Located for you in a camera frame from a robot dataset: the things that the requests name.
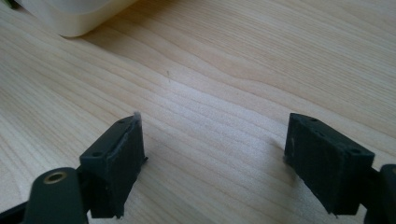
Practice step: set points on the cream plastic container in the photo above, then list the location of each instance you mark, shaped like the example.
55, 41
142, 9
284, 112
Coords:
74, 14

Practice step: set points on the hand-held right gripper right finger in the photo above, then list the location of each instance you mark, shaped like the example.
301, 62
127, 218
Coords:
323, 161

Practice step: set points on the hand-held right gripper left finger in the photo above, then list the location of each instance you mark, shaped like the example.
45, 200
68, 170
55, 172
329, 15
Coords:
118, 161

